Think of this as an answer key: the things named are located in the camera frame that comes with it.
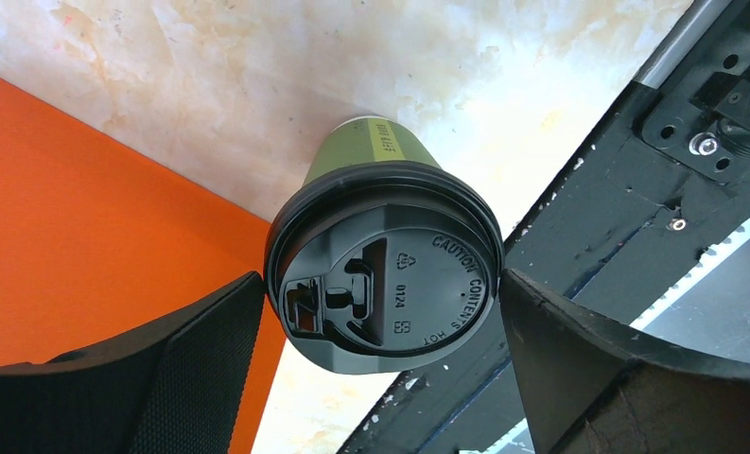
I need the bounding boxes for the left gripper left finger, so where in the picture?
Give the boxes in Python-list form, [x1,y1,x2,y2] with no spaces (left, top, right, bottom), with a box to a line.
[0,271,264,453]

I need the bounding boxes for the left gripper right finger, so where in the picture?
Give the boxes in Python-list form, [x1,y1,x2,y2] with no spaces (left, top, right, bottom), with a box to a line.
[499,270,750,453]

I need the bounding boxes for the orange paper bag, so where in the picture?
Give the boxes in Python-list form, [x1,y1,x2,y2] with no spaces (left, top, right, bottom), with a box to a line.
[0,79,284,453]

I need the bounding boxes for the green paper cup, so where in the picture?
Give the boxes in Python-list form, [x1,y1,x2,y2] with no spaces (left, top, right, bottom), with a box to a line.
[304,115,441,184]

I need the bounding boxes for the white toothed cable rail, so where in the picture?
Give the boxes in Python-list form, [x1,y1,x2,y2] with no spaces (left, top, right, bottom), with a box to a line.
[462,197,750,454]

